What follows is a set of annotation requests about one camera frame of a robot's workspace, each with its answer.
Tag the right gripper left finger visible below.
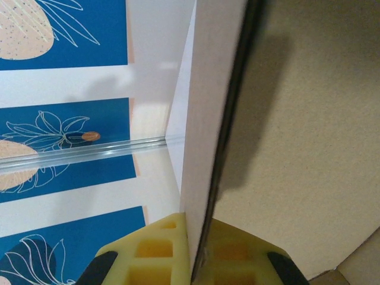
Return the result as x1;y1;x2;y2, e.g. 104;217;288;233
80;212;191;285

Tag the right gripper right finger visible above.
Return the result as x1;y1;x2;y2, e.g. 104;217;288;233
204;218;309;285

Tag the brown cardboard box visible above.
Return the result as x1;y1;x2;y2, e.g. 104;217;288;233
178;0;380;285

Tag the clear plastic rail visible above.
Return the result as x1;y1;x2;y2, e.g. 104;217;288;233
0;135;185;178

